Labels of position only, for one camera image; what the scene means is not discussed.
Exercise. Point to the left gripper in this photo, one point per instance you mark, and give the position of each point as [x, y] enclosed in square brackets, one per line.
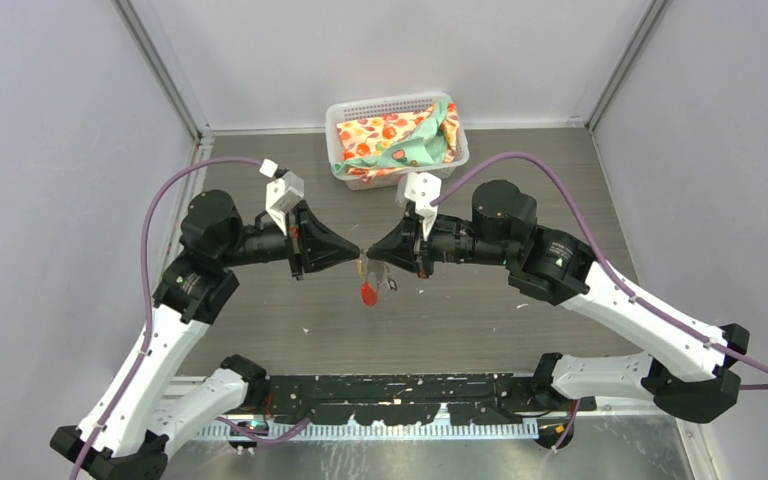
[311, 243]

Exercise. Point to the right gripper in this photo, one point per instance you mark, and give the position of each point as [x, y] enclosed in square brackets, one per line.
[399, 245]

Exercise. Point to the metal key holder red handle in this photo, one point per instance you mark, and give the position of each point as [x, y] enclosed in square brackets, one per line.
[374, 282]

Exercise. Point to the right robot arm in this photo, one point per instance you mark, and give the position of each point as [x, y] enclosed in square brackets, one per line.
[681, 365]

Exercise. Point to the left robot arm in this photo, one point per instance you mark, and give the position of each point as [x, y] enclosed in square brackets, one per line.
[128, 435]

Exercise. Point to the colourful patterned cloth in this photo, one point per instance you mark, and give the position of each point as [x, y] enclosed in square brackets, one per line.
[394, 142]

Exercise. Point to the white plastic basket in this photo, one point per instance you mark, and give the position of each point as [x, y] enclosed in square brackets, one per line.
[397, 106]

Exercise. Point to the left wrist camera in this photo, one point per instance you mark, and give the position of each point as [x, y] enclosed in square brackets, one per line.
[281, 196]

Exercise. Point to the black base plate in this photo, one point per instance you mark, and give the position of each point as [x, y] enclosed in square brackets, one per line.
[399, 400]

